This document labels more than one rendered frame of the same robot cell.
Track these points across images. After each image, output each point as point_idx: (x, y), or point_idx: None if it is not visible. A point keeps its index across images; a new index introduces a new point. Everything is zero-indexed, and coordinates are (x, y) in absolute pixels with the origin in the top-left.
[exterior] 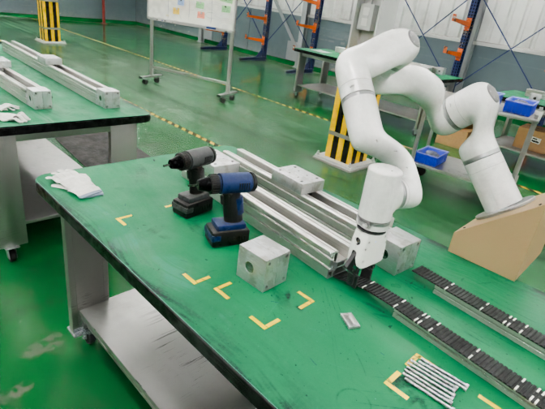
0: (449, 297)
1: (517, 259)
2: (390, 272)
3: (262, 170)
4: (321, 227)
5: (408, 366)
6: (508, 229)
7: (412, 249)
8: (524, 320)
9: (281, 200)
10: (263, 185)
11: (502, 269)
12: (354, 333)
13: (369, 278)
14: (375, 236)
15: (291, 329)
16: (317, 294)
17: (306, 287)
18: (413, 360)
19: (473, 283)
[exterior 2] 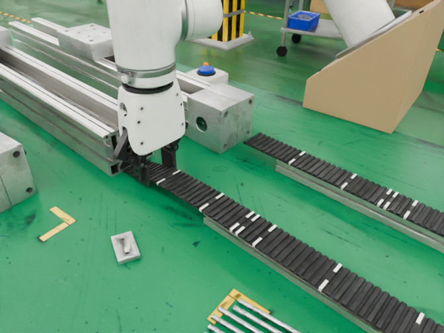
0: (298, 174)
1: (394, 102)
2: (215, 149)
3: (52, 37)
4: (103, 100)
5: (211, 325)
6: (378, 59)
7: (242, 111)
8: (409, 190)
9: (78, 73)
10: (57, 58)
11: (374, 120)
12: (128, 270)
13: (173, 166)
14: (151, 96)
15: (6, 287)
16: (85, 206)
17: (71, 197)
18: (222, 310)
19: (335, 146)
